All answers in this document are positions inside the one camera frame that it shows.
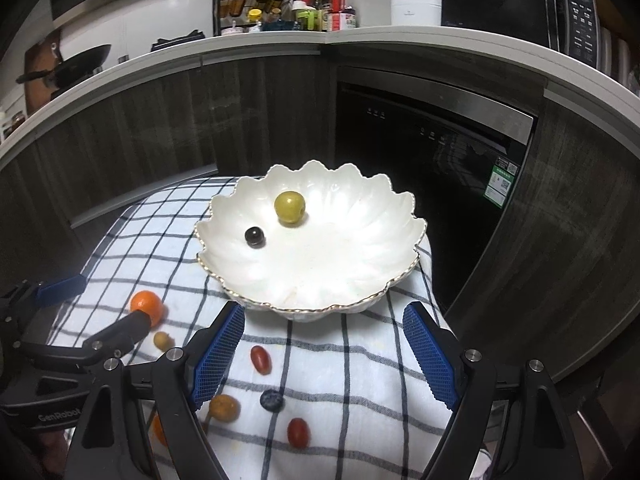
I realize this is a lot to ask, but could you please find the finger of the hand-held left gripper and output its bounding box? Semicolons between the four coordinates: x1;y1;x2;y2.
15;311;153;369
0;274;87;322

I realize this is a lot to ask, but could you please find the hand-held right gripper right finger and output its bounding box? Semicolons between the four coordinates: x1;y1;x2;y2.
402;301;586;480

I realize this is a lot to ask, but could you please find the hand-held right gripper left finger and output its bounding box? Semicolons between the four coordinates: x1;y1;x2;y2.
65;301;246;480

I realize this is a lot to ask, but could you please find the red cherry tomato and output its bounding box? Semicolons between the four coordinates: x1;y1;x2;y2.
287;418;311;449
250;345;273;376

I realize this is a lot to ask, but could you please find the orange tangerine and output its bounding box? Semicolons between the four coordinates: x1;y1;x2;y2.
130;290;165;327
151;412;169;448

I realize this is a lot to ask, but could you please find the white scalloped bowl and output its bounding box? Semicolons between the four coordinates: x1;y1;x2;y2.
194;160;428;323

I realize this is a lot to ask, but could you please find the checked white cloth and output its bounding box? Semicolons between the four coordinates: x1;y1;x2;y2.
47;175;493;480

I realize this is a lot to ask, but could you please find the green round fruit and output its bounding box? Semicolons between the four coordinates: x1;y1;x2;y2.
274;190;307;226

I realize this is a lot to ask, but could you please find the black built-in dishwasher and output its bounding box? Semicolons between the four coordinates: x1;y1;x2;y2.
334;66;538;311

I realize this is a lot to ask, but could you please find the wooden cutting board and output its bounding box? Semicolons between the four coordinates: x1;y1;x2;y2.
25;30;63;116

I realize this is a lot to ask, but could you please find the black wok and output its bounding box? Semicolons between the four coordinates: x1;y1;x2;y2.
16;44;112;92

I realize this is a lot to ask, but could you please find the black gas stove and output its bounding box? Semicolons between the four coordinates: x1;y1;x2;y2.
151;30;206;52

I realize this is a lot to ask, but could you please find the white rice cooker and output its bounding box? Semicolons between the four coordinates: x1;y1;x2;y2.
391;0;443;26

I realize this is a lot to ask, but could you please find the green plastic container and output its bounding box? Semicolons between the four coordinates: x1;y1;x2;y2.
292;1;321;32

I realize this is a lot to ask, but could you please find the black microwave oven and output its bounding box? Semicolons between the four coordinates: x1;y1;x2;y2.
441;0;602;70

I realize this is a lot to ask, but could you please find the black wire spice rack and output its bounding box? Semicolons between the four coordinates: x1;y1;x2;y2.
213;0;296;37

